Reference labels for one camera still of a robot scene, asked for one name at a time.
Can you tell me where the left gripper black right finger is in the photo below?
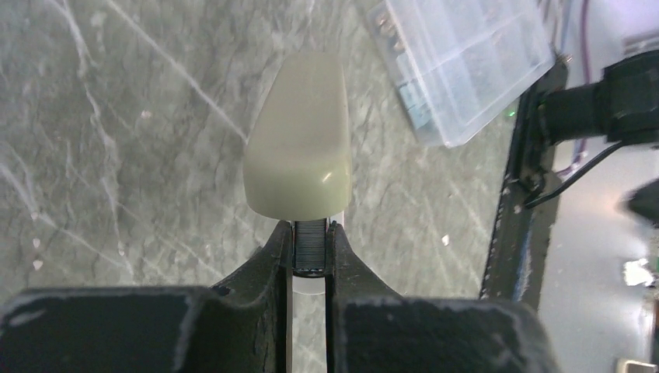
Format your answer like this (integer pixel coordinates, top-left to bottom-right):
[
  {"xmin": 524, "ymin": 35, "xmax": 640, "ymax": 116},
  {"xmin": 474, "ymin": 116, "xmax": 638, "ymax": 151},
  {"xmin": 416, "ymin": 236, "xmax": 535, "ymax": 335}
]
[{"xmin": 326, "ymin": 223, "xmax": 559, "ymax": 372}]

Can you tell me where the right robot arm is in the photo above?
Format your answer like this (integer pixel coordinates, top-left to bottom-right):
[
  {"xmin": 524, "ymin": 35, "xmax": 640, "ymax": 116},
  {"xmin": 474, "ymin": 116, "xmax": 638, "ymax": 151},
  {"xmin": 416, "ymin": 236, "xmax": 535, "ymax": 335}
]
[{"xmin": 539, "ymin": 51, "xmax": 658, "ymax": 145}]

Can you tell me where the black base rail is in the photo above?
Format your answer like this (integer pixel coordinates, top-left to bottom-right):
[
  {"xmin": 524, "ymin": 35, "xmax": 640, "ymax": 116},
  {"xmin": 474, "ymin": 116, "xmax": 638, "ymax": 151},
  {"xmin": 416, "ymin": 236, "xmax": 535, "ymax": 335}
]
[{"xmin": 479, "ymin": 62, "xmax": 568, "ymax": 309}]

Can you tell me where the pale green white stapler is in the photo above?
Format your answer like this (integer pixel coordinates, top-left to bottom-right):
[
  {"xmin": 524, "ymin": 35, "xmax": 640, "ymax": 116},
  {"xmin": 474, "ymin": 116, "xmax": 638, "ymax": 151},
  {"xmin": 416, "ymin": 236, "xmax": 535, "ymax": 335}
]
[{"xmin": 242, "ymin": 52, "xmax": 352, "ymax": 295}]

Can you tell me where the clear plastic screw organizer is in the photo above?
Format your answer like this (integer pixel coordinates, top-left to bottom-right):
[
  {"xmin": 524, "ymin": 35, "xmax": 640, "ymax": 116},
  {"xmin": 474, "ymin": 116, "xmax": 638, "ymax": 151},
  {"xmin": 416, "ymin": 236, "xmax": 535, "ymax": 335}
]
[{"xmin": 368, "ymin": 1, "xmax": 555, "ymax": 148}]

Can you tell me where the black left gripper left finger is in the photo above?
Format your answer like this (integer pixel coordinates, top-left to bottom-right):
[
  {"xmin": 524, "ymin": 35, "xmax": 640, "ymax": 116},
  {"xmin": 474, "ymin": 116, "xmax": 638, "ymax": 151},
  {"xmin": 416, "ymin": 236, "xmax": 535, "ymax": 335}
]
[{"xmin": 1, "ymin": 221, "xmax": 292, "ymax": 372}]

